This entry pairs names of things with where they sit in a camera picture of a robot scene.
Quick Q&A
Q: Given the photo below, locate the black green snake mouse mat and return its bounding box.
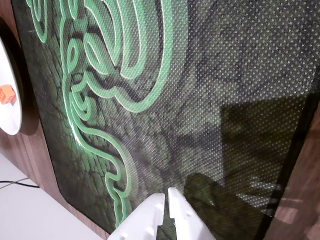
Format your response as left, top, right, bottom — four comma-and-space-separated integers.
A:
11, 0, 320, 240

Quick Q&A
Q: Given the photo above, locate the orange lego block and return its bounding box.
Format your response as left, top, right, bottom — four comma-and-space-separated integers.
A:
0, 84, 17, 105

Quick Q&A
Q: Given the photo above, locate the white round plate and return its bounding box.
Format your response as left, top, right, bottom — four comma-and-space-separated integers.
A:
0, 37, 22, 136

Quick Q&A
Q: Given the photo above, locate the thin black floor cable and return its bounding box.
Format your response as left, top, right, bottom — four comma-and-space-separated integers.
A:
0, 180, 40, 189

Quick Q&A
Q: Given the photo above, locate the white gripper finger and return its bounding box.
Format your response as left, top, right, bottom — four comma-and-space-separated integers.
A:
107, 192, 166, 240
167, 187, 216, 240

